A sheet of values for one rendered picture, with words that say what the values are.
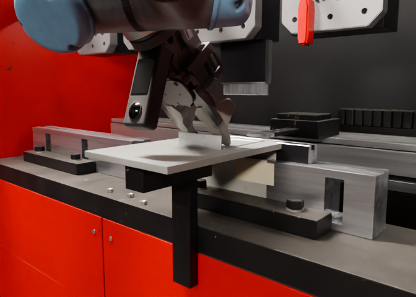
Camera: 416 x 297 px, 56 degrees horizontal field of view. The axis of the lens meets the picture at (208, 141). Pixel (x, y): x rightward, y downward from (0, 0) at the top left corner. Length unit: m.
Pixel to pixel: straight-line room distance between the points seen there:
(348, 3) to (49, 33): 0.39
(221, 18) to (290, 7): 0.29
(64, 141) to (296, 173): 0.73
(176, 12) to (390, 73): 0.85
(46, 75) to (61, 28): 1.03
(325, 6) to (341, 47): 0.58
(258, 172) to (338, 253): 0.21
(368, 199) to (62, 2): 0.47
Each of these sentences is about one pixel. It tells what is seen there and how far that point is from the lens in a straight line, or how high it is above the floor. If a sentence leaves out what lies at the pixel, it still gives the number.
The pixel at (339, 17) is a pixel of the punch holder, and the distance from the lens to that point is 0.60.
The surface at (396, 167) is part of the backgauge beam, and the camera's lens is 0.86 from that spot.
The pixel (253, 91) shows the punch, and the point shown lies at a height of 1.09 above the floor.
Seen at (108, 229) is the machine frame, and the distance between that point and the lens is 0.84.
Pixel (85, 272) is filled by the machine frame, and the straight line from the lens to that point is 0.96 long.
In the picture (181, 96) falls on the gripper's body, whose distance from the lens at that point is 0.56.
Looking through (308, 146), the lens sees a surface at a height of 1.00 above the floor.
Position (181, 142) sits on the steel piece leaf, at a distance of 0.63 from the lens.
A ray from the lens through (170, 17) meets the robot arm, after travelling 0.37.
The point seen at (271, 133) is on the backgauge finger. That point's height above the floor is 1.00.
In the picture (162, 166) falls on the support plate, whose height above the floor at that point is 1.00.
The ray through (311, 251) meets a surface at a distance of 0.56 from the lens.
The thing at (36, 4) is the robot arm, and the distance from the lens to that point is 0.40.
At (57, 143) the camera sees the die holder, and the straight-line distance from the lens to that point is 1.22.
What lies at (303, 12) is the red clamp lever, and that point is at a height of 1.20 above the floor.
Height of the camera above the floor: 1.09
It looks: 8 degrees down
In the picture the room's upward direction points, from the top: straight up
